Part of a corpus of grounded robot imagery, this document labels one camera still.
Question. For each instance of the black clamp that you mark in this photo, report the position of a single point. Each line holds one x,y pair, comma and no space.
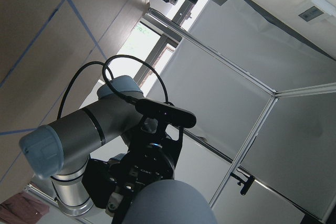
246,184

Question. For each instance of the light blue plastic cup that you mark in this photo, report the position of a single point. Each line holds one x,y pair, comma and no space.
169,201

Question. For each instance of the brown paper table cover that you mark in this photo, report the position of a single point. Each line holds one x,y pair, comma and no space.
43,42

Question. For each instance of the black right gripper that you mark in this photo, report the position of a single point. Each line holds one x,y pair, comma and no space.
152,156

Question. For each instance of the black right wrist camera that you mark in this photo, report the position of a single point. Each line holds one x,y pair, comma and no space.
165,113

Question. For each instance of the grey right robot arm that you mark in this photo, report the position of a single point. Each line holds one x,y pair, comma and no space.
107,153

